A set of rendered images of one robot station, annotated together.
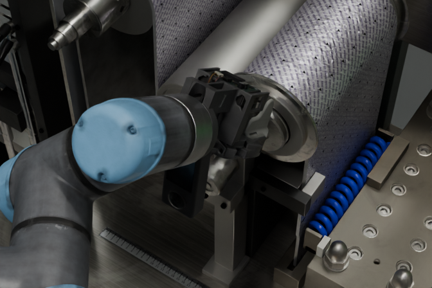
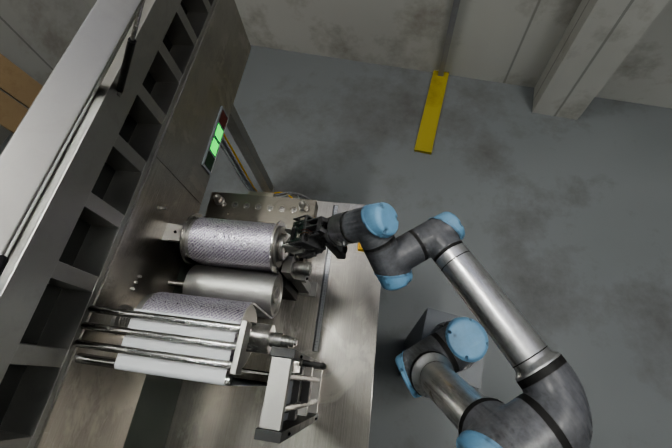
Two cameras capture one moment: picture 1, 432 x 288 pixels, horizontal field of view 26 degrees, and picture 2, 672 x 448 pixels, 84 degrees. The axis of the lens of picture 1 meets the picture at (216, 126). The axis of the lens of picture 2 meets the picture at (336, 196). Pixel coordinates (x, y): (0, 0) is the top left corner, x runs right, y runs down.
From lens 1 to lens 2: 79 cm
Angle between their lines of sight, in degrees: 53
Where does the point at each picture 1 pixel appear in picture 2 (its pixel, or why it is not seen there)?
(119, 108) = (376, 212)
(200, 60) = (251, 295)
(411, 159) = not seen: hidden behind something
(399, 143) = not seen: hidden behind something
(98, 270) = (334, 341)
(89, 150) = (392, 224)
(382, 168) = not seen: hidden behind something
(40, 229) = (423, 239)
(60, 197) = (405, 241)
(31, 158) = (394, 265)
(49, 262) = (433, 227)
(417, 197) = (260, 216)
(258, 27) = (221, 279)
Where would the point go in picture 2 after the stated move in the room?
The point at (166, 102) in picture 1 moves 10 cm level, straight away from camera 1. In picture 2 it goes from (347, 217) to (308, 241)
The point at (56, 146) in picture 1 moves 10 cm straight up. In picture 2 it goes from (387, 251) to (389, 234)
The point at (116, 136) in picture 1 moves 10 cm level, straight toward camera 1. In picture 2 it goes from (386, 211) to (422, 184)
